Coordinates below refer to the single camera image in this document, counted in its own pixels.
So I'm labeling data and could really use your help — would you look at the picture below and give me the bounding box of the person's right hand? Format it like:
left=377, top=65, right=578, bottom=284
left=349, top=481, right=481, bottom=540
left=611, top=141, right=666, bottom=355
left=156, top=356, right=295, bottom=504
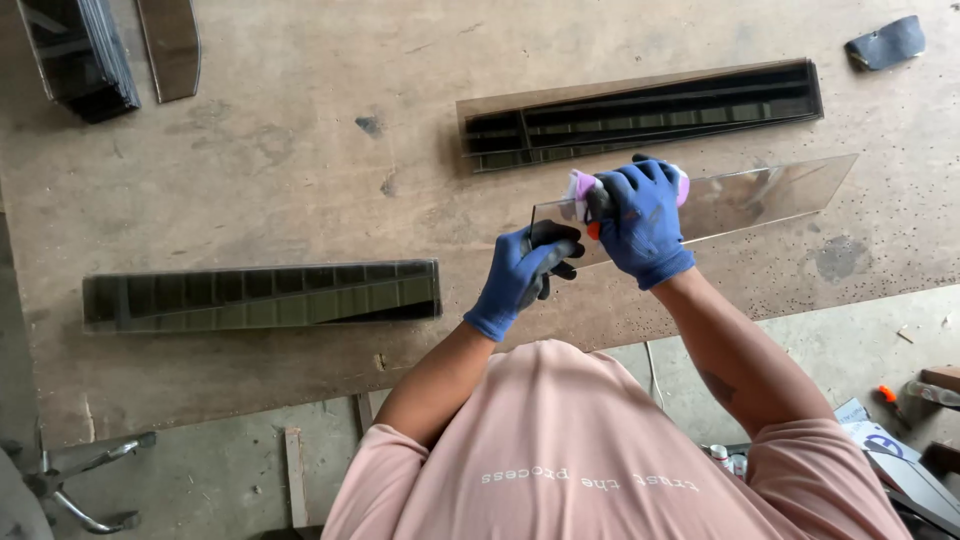
left=585, top=153, right=696, bottom=291

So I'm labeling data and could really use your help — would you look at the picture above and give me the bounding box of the person's left hand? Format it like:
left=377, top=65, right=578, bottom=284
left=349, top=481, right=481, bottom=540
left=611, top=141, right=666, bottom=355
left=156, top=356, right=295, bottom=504
left=463, top=219, right=586, bottom=343

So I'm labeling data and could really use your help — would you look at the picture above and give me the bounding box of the pink sanding pad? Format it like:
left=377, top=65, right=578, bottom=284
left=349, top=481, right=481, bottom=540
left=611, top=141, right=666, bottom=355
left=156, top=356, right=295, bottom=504
left=566, top=163, right=691, bottom=226

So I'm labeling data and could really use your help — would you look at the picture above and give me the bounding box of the clear glass strip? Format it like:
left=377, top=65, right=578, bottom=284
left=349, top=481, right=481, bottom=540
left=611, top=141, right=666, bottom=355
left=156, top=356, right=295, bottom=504
left=529, top=153, right=860, bottom=271

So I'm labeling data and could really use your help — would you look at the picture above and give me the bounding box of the long stack of tinted glass strips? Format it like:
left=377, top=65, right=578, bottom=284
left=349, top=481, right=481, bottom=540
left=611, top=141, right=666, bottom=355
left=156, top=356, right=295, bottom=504
left=456, top=57, right=825, bottom=174

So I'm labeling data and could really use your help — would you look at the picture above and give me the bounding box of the person's pink shirt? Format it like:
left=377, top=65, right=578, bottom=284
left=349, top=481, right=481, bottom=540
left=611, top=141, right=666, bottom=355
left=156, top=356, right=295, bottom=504
left=322, top=339, right=912, bottom=540

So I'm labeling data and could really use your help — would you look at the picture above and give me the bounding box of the short stack of tinted glass strips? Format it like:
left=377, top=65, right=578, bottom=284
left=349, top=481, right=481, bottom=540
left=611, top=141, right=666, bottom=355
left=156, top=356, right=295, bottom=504
left=82, top=258, right=442, bottom=335

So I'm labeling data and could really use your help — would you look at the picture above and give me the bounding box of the wooden slat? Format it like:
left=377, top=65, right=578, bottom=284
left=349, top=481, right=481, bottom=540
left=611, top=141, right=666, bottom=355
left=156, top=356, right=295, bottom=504
left=283, top=427, right=310, bottom=530

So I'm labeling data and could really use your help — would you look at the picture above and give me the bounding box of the grey sandpaper scrap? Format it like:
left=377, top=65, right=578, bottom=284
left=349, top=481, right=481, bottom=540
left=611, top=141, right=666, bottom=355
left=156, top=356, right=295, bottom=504
left=845, top=15, right=927, bottom=72

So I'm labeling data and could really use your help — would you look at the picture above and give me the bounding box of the white and blue cardboard box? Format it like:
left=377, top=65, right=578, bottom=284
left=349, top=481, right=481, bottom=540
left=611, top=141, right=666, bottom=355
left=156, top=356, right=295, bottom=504
left=834, top=397, right=960, bottom=526

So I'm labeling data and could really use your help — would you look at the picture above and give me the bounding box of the clear plastic bottle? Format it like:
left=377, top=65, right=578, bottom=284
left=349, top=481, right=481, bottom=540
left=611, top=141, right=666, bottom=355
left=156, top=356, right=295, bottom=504
left=903, top=380, right=960, bottom=408

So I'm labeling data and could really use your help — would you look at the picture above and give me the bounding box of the curved tinted glass piece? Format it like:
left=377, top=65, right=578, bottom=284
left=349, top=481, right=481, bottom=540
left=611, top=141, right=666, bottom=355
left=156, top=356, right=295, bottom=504
left=136, top=0, right=202, bottom=104

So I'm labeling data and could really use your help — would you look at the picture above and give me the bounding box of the leaning stack of dark glass panes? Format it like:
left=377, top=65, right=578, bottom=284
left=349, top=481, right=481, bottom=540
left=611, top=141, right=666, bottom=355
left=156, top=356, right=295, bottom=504
left=16, top=0, right=142, bottom=125

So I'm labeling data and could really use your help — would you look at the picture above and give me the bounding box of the chrome chair base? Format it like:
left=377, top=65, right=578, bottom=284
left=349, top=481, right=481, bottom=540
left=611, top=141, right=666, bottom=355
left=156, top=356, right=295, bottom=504
left=0, top=431, right=157, bottom=535

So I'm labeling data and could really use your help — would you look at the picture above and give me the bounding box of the white cable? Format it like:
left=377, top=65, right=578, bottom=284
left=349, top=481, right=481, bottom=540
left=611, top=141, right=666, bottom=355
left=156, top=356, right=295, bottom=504
left=645, top=341, right=666, bottom=411

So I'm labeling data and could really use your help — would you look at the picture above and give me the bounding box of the orange handled screwdriver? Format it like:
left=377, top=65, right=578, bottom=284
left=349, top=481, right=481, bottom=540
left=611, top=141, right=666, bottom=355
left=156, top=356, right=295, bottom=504
left=877, top=385, right=912, bottom=430

